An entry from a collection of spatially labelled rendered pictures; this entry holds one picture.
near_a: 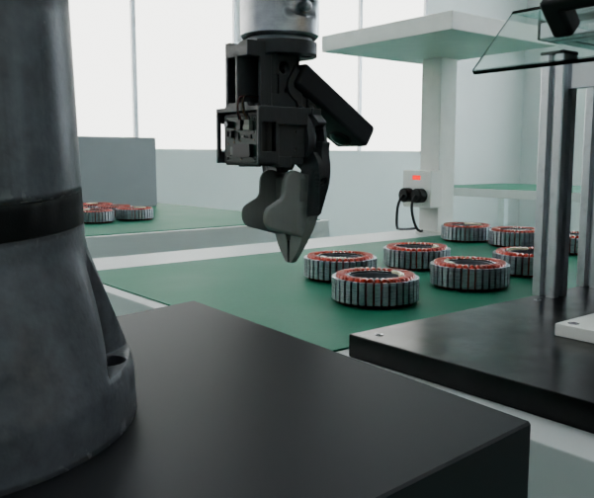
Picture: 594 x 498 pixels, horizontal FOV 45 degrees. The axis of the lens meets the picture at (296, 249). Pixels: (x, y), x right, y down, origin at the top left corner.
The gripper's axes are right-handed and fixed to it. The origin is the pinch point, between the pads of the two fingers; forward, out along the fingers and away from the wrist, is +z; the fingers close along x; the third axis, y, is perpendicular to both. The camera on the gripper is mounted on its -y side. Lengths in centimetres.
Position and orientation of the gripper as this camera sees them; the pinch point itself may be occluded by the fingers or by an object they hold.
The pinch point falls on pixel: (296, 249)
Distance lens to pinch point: 71.9
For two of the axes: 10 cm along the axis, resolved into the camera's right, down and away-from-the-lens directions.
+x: 6.3, 1.0, -7.7
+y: -7.8, 0.8, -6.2
